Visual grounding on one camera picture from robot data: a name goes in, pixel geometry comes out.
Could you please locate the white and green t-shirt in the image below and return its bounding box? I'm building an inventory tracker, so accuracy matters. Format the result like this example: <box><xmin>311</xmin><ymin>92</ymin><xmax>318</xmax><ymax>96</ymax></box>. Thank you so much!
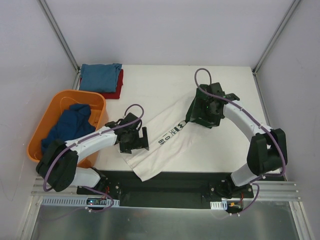
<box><xmin>119</xmin><ymin>83</ymin><xmax>226</xmax><ymax>183</ymax></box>

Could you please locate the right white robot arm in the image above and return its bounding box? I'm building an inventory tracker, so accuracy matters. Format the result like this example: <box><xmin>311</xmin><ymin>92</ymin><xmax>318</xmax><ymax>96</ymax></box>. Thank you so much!
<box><xmin>186</xmin><ymin>82</ymin><xmax>288</xmax><ymax>199</ymax></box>

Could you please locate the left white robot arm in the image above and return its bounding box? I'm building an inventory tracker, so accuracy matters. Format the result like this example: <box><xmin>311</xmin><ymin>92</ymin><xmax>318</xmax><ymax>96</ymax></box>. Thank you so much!
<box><xmin>36</xmin><ymin>113</ymin><xmax>149</xmax><ymax>195</ymax></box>

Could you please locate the folded red t-shirt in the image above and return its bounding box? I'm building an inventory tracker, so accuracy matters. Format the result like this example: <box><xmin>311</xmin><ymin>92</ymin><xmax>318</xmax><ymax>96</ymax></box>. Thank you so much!
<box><xmin>79</xmin><ymin>69</ymin><xmax>124</xmax><ymax>100</ymax></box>

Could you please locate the dark blue t-shirt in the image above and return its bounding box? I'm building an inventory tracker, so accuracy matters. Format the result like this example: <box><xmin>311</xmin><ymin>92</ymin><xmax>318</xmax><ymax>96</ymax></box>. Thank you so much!
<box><xmin>41</xmin><ymin>103</ymin><xmax>96</xmax><ymax>154</ymax></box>

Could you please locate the folded light blue t-shirt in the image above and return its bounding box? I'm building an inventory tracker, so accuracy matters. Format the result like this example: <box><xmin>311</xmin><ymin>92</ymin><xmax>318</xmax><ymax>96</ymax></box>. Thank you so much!
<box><xmin>79</xmin><ymin>63</ymin><xmax>122</xmax><ymax>93</ymax></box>

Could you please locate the orange plastic basket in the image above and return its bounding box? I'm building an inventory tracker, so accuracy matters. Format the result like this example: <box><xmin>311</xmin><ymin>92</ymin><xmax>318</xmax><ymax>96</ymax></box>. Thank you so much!
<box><xmin>26</xmin><ymin>89</ymin><xmax>109</xmax><ymax>163</ymax></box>

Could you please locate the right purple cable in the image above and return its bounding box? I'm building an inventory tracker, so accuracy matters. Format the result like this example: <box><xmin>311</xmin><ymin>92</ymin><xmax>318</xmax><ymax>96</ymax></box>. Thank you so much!
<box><xmin>194</xmin><ymin>68</ymin><xmax>287</xmax><ymax>221</ymax></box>

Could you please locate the purple cable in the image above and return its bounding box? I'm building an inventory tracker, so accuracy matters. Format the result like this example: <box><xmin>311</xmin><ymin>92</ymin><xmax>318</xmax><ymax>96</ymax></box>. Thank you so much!
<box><xmin>194</xmin><ymin>68</ymin><xmax>287</xmax><ymax>221</ymax></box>
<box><xmin>43</xmin><ymin>103</ymin><xmax>145</xmax><ymax>221</ymax></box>

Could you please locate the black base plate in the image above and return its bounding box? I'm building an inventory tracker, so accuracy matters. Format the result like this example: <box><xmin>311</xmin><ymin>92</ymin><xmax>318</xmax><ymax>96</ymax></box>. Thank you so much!
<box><xmin>74</xmin><ymin>169</ymin><xmax>286</xmax><ymax>210</ymax></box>

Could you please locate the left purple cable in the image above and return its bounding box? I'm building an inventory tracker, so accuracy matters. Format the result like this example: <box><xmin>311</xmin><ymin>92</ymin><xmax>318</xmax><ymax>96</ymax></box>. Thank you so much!
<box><xmin>43</xmin><ymin>103</ymin><xmax>145</xmax><ymax>221</ymax></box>

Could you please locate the right white cable duct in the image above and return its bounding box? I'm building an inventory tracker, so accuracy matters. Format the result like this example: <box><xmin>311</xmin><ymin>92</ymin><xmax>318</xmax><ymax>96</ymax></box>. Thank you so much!
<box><xmin>210</xmin><ymin>200</ymin><xmax>228</xmax><ymax>211</ymax></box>

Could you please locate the white cable duct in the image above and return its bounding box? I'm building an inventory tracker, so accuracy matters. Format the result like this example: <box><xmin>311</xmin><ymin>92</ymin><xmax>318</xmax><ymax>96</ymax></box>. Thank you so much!
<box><xmin>42</xmin><ymin>196</ymin><xmax>120</xmax><ymax>208</ymax></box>
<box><xmin>210</xmin><ymin>200</ymin><xmax>228</xmax><ymax>211</ymax></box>

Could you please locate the left white cable duct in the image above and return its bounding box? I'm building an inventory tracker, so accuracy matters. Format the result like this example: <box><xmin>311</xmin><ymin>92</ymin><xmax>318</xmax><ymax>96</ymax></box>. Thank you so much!
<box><xmin>42</xmin><ymin>196</ymin><xmax>120</xmax><ymax>208</ymax></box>

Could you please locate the aluminium front rail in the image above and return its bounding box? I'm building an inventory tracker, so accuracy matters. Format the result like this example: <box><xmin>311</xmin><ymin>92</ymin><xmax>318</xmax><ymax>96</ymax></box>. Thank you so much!
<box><xmin>31</xmin><ymin>176</ymin><xmax>302</xmax><ymax>206</ymax></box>

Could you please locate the right aluminium frame post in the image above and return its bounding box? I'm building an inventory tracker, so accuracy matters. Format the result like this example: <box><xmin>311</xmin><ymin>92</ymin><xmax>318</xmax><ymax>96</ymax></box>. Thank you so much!
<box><xmin>252</xmin><ymin>0</ymin><xmax>302</xmax><ymax>76</ymax></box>

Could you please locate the aluminium frame post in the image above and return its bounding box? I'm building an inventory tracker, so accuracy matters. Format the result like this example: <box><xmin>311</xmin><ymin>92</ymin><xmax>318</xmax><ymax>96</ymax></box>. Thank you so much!
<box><xmin>37</xmin><ymin>0</ymin><xmax>80</xmax><ymax>72</ymax></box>
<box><xmin>252</xmin><ymin>0</ymin><xmax>302</xmax><ymax>76</ymax></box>

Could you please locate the left aluminium frame post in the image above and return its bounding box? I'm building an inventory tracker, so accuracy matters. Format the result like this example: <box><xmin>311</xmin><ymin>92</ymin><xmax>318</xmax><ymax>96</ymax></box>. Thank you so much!
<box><xmin>37</xmin><ymin>0</ymin><xmax>80</xmax><ymax>72</ymax></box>

